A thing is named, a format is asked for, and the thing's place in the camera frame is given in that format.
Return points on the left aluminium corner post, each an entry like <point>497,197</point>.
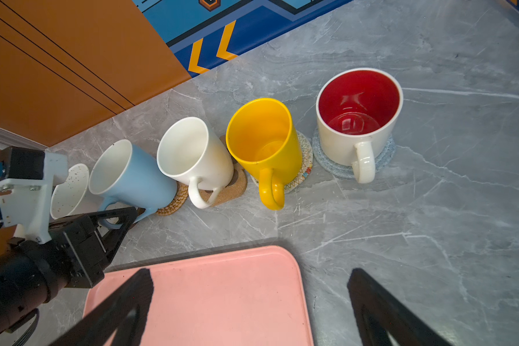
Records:
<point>8,138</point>

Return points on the light blue woven coaster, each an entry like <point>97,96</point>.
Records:
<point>338,170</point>

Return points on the white rainbow stitched coaster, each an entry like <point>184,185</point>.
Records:
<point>302,168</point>

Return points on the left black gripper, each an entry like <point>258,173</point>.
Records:
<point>32,274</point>

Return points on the woven rattan round coaster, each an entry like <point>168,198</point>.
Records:
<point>177,202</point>

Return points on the cork paw print coaster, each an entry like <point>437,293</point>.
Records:
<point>231,186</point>

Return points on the white mug blue handle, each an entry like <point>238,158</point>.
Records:
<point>127,174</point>

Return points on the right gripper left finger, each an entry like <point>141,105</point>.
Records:
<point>122,316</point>

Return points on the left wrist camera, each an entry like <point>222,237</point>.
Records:
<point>27,179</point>

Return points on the yellow mug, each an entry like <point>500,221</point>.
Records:
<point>262,111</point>

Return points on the white mug red inside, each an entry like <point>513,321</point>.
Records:
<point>357,111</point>

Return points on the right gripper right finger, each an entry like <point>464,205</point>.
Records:
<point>381,318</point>

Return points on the pink rectangular tray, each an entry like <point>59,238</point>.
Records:
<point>246,297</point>

